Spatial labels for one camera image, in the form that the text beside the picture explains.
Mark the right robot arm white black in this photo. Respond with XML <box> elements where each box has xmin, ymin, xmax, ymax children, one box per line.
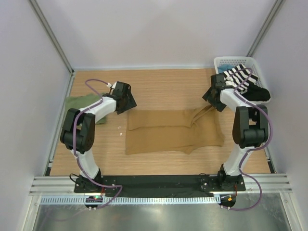
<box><xmin>203</xmin><ymin>74</ymin><xmax>269</xmax><ymax>191</ymax></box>

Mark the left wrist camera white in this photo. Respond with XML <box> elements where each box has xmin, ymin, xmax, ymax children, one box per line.
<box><xmin>106</xmin><ymin>82</ymin><xmax>117</xmax><ymax>89</ymax></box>

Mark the green tank top blue trim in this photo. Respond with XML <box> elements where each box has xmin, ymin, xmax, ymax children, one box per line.
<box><xmin>62</xmin><ymin>93</ymin><xmax>100</xmax><ymax>123</ymax></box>

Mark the aluminium corner post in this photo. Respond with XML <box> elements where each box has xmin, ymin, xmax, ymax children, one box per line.
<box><xmin>28</xmin><ymin>0</ymin><xmax>74</xmax><ymax>75</ymax></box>
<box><xmin>246</xmin><ymin>0</ymin><xmax>286</xmax><ymax>57</ymax></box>

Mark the right aluminium corner post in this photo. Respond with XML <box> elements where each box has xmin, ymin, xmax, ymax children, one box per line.
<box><xmin>246</xmin><ymin>0</ymin><xmax>286</xmax><ymax>57</ymax></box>

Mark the white plastic laundry basket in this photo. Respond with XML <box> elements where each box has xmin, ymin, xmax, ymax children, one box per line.
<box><xmin>214</xmin><ymin>56</ymin><xmax>268</xmax><ymax>104</ymax></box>

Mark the tan tank top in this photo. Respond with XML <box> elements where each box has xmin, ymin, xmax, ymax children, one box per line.
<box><xmin>126</xmin><ymin>105</ymin><xmax>224</xmax><ymax>155</ymax></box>

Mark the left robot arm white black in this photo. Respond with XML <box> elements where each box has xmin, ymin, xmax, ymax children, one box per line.
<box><xmin>60</xmin><ymin>79</ymin><xmax>137</xmax><ymax>193</ymax></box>

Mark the left aluminium corner post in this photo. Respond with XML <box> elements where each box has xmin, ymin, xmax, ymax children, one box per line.
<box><xmin>28</xmin><ymin>0</ymin><xmax>74</xmax><ymax>75</ymax></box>

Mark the black white striped tank top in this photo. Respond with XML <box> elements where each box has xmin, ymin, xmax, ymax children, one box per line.
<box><xmin>223</xmin><ymin>64</ymin><xmax>258</xmax><ymax>95</ymax></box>

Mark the white slotted cable duct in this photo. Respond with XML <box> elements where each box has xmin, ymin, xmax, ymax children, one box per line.
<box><xmin>40</xmin><ymin>195</ymin><xmax>220</xmax><ymax>205</ymax></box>

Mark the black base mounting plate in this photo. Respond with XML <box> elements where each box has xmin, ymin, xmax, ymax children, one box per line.
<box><xmin>73</xmin><ymin>173</ymin><xmax>246</xmax><ymax>198</ymax></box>

